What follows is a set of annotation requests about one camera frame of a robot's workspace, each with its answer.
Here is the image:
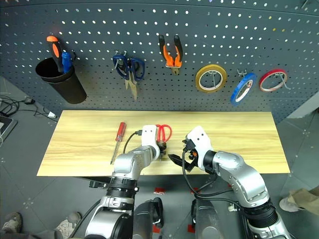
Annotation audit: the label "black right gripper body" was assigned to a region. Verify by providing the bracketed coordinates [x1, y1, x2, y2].
[181, 138, 199, 161]

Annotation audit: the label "red handled scissors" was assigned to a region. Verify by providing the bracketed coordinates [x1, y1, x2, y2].
[155, 124, 173, 163]

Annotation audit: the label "yellow tape roll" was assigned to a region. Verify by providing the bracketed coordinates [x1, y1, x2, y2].
[194, 64, 228, 94]

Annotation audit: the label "blue tape roll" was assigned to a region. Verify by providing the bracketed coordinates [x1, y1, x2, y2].
[230, 72, 258, 107]

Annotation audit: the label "red tape roll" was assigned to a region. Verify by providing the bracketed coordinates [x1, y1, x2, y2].
[259, 69, 288, 93]

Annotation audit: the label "dark grey perforated pegboard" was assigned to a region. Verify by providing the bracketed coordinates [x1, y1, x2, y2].
[0, 0, 319, 124]

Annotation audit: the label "orange and black pliers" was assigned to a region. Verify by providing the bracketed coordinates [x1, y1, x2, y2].
[159, 34, 184, 76]

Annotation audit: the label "white sneaker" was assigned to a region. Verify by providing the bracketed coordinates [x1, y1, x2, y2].
[279, 197, 305, 213]

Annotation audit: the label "black cylindrical tool cup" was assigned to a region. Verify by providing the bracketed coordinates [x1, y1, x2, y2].
[35, 57, 88, 105]

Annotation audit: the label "grey worn shoe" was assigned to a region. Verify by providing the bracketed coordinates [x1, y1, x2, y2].
[55, 212, 83, 233]
[0, 212, 23, 234]

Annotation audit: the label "beige trouser leg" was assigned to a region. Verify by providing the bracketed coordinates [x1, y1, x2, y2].
[289, 188, 319, 210]

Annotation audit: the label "grey flat device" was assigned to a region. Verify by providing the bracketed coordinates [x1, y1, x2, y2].
[0, 115, 18, 143]

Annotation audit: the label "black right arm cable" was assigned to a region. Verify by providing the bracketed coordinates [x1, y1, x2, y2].
[181, 148, 244, 207]

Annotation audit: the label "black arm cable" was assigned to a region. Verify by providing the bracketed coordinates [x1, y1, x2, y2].
[181, 148, 244, 207]
[122, 130, 143, 154]

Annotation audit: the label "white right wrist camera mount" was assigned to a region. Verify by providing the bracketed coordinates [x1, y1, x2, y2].
[186, 126, 215, 172]

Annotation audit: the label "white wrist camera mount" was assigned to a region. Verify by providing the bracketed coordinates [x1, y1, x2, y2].
[186, 126, 215, 172]
[141, 124, 160, 160]

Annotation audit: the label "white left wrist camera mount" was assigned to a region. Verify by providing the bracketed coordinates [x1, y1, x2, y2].
[141, 124, 160, 160]

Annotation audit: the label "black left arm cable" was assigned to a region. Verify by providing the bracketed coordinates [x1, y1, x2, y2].
[122, 130, 143, 154]

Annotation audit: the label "red handled screwdriver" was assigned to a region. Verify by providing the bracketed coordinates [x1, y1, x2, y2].
[110, 121, 127, 165]

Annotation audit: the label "black table bracket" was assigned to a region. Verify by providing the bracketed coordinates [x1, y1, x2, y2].
[89, 180, 111, 189]

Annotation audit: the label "blue handled scissors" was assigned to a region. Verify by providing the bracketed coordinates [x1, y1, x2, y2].
[112, 54, 146, 101]

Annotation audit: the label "blue handled screwdriver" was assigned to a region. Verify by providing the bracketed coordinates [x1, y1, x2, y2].
[61, 51, 74, 75]

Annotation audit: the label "orange and black handled screwdriver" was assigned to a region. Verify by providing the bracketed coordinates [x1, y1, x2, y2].
[46, 35, 64, 73]

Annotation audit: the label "black floor cables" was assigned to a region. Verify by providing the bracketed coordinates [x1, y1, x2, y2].
[0, 95, 58, 120]

